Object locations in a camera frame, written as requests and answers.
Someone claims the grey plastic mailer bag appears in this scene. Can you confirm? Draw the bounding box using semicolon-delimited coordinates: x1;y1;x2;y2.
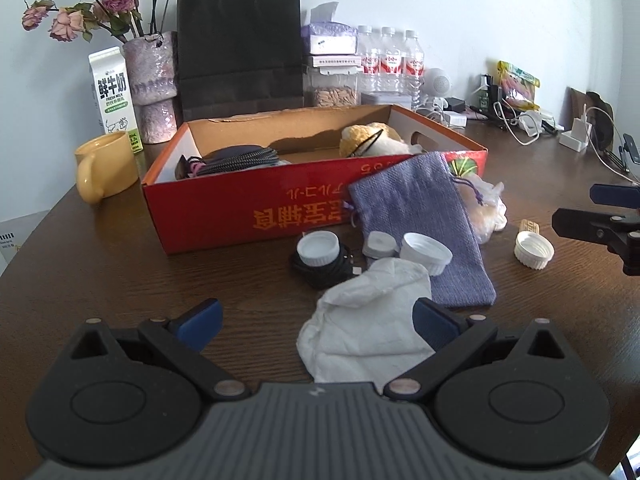
0;210;46;276

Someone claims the flat white carton box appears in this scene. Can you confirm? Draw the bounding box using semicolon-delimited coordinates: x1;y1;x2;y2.
305;55;363;67

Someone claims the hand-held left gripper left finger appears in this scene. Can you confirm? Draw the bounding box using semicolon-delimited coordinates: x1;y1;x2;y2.
70;297;251;402

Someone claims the white tissue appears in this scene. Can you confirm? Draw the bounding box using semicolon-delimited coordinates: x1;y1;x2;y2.
296;257;436;396

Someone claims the white charging cable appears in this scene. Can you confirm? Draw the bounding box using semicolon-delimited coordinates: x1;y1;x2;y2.
492;102;543;147

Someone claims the iridescent plastic bag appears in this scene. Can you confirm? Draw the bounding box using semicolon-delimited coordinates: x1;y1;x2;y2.
452;172;508;245

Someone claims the white charger dock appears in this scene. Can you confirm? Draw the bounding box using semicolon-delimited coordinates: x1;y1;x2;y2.
559;105;593;153

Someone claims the small white fan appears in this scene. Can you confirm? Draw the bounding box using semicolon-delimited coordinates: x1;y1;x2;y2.
422;67;453;108

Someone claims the pink hair tie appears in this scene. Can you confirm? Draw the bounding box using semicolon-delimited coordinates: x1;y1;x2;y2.
175;156;207;179

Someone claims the purple fabric pouch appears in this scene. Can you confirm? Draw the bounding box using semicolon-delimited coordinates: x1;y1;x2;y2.
346;151;497;308

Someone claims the yellow snack bag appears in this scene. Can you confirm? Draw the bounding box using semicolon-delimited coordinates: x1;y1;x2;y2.
496;60;542;112

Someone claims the mottled pink vase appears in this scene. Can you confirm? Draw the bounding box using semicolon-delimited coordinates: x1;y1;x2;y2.
121;31;179;144

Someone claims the white plastic bottle cap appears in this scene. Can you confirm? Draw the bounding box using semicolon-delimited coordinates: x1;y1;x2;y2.
515;231;555;271
400;232;453;277
296;232;341;267

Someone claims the white yellow plush toy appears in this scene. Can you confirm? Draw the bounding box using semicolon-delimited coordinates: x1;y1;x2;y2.
339;122;423;158

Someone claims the yellow mug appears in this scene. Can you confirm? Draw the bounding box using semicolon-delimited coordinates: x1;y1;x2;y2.
75;131;139;204

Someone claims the greyish plastic bottle cap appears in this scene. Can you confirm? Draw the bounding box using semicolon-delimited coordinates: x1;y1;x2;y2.
362;231;400;260

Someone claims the black paper bag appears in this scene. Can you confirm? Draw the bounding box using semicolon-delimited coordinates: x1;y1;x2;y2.
176;0;305;122

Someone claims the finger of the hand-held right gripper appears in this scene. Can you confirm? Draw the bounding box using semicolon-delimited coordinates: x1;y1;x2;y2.
590;184;640;207
552;208;640;248

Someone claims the brown wooden stand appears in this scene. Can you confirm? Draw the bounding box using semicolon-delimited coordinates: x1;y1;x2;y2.
570;87;616;151

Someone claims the red cardboard box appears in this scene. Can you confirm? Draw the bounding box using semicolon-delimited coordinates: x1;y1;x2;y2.
141;104;488;255

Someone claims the clear seed container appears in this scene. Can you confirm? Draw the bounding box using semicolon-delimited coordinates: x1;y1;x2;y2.
306;66;361;108

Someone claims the purple tissue pack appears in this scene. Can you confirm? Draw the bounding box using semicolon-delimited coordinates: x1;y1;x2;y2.
301;1;358;56

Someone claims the printed tin box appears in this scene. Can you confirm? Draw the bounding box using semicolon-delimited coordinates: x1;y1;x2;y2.
361;91;413;110

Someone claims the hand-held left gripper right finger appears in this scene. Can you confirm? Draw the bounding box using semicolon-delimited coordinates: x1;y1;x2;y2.
385;298;563;402

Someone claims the white green milk carton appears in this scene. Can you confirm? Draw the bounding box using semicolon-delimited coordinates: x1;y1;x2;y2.
88;46;144;153

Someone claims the black usb cable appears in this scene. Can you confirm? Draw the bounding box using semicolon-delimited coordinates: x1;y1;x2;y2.
291;242;355;289

